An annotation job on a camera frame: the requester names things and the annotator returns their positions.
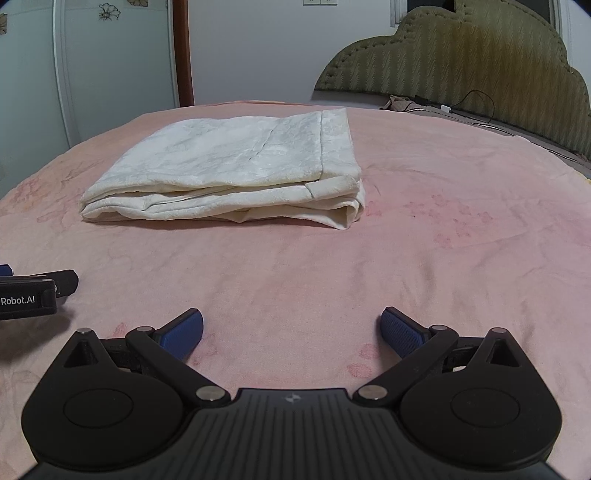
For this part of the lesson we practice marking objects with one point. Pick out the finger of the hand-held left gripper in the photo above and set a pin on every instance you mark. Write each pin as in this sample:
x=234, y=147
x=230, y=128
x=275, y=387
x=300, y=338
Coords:
x=4, y=270
x=62, y=281

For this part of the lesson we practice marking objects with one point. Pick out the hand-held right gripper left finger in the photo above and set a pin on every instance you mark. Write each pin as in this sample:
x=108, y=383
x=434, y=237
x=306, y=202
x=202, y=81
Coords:
x=182, y=334

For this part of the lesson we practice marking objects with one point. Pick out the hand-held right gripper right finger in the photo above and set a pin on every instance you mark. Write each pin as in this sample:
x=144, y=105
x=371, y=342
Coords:
x=401, y=332

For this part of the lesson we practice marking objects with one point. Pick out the white towel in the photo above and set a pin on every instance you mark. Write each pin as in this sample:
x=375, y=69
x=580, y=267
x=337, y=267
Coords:
x=240, y=152

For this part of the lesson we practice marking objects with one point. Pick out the pink blanket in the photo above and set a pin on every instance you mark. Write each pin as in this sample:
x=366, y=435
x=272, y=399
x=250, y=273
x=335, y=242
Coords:
x=295, y=258

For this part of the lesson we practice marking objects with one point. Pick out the white wardrobe door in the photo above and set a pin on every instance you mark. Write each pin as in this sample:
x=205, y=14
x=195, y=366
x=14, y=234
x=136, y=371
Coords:
x=92, y=69

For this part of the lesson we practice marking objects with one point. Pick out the tan cloth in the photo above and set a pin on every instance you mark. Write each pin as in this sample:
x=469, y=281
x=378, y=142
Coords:
x=399, y=104

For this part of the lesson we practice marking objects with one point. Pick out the olive green padded headboard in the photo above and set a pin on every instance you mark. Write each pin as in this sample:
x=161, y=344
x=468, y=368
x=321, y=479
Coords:
x=461, y=55

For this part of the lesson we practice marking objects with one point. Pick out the brown wooden post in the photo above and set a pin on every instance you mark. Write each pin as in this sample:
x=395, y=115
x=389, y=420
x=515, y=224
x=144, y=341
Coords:
x=183, y=50

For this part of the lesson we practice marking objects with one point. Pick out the white window frame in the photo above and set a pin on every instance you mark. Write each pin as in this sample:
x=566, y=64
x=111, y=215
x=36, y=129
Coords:
x=398, y=11

